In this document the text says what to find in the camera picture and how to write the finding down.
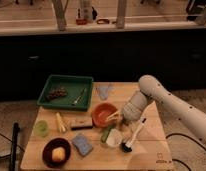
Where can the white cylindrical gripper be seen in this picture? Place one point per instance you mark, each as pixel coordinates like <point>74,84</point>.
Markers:
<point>132,110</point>

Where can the green pepper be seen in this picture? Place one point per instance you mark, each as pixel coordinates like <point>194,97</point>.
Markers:
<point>106,132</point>

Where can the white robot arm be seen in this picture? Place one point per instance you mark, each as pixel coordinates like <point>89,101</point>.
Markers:
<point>150,89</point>

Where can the green small cup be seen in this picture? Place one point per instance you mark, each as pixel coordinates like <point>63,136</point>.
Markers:
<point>41,128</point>

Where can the orange bowl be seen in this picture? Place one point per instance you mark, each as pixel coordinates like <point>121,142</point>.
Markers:
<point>101,112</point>

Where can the black and white brush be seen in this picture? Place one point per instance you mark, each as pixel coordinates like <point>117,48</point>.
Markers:
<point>127,146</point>

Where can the wooden block eraser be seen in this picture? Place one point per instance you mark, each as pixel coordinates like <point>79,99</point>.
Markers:
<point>81,123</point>

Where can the metal fork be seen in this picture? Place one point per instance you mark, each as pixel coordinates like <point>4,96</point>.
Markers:
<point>79,97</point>

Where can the blue sponge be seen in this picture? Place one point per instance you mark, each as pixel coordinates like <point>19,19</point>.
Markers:
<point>82,144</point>

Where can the green plastic tray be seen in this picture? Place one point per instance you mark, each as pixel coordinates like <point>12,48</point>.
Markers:
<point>73,85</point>

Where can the bunch of dark grapes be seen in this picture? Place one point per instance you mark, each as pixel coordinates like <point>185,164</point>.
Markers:
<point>56,93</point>

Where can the yellow round fruit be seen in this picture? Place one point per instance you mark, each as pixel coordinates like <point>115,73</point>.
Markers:
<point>58,154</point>

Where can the dark brown bowl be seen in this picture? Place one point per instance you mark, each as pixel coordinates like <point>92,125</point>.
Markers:
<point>50,146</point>

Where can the black pole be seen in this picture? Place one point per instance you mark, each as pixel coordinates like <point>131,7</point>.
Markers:
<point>15,132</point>

